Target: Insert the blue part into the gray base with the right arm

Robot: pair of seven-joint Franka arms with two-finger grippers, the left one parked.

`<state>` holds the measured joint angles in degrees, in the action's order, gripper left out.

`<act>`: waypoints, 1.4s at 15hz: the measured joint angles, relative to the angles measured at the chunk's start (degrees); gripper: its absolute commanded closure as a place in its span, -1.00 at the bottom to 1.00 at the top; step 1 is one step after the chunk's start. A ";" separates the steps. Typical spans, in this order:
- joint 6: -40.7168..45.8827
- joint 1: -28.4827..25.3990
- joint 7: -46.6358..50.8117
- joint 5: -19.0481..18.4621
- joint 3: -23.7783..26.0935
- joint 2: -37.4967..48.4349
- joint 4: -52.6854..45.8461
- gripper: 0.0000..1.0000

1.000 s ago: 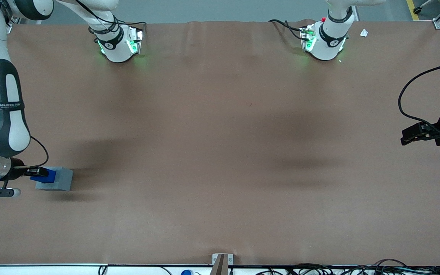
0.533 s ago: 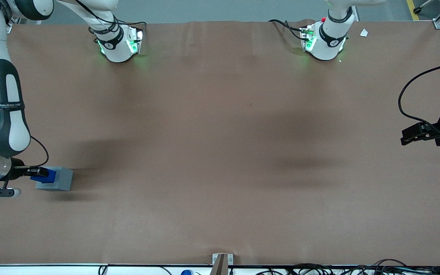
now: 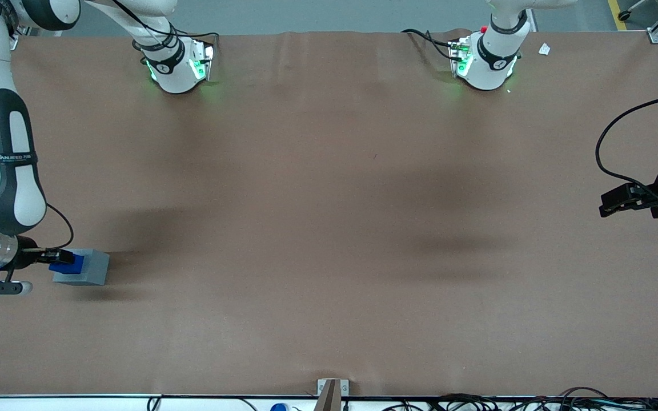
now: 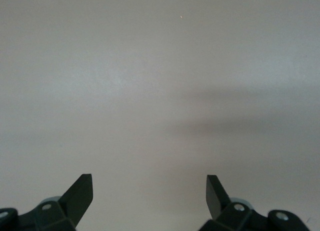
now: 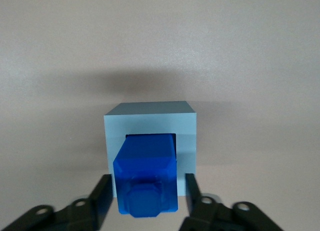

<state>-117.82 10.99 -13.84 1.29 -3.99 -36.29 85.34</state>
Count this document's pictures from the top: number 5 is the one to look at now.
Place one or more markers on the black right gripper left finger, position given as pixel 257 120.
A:
pixel 75 217

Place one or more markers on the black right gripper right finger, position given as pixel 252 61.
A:
pixel 212 216

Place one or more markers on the blue plastic insert part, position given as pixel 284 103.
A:
pixel 145 161

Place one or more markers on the gray cube base with hole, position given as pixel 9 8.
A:
pixel 150 123

